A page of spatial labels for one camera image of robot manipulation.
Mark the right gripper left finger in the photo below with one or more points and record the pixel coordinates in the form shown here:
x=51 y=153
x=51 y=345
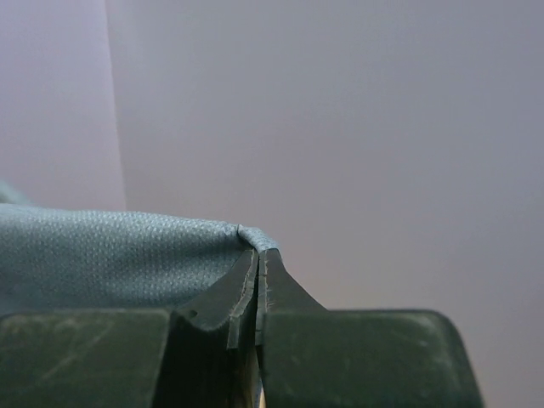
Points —
x=201 y=354

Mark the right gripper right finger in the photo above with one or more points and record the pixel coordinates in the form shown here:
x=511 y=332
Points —
x=311 y=356

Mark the blue grey pillowcase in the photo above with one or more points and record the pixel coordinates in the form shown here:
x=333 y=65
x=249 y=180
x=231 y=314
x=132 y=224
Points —
x=75 y=259

